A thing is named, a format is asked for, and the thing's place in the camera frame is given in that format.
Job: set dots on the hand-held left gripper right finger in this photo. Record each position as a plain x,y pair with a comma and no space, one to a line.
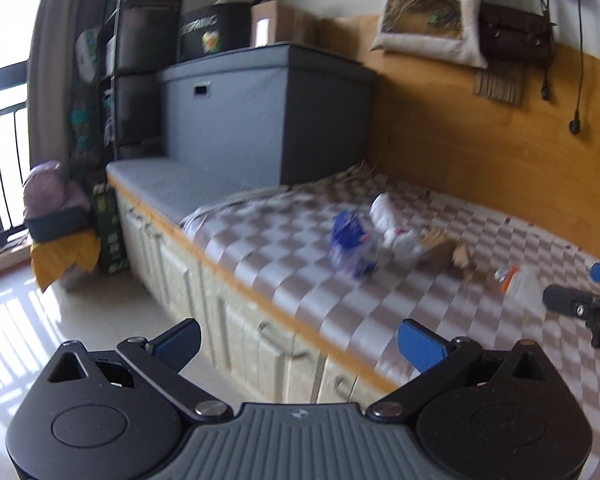
420,345

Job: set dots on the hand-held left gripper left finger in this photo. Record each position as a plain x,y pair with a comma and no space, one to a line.
177,342

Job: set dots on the brown crumpled paper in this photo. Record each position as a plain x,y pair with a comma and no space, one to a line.
442,250

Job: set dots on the blue plastic bag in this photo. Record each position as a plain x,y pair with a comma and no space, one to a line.
352,242

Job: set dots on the checkered mat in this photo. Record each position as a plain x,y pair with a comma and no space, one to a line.
305,290

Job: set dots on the green cardboard box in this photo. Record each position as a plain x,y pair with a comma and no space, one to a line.
111,230

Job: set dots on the yellow bag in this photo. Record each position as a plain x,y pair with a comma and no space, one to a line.
60,260

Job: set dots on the grey seat cushion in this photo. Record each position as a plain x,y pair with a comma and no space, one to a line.
170,182

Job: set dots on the dark basket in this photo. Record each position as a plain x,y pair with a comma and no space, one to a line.
60,222

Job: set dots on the wooden back panel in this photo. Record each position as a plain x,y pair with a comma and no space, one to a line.
455,150

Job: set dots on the pink cloth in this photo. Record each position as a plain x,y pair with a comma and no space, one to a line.
52,187

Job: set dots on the black balcony railing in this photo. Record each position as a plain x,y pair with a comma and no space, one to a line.
0,246

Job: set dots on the brown fringed cloth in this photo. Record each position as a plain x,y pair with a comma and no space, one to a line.
500,85

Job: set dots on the grey fabric storage box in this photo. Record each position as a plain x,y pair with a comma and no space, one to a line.
260,110

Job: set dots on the brown leather bag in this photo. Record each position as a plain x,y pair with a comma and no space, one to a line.
517,32

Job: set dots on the dark storage shelf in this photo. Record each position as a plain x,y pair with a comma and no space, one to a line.
140,60

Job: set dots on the grey-brown curtain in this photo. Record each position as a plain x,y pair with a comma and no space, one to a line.
50,60

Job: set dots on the black printed box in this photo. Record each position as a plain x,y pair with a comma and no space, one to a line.
215,30

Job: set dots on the beige printed cushion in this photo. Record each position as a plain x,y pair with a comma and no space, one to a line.
430,10

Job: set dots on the brown cardboard box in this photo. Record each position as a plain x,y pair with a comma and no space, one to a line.
285,22

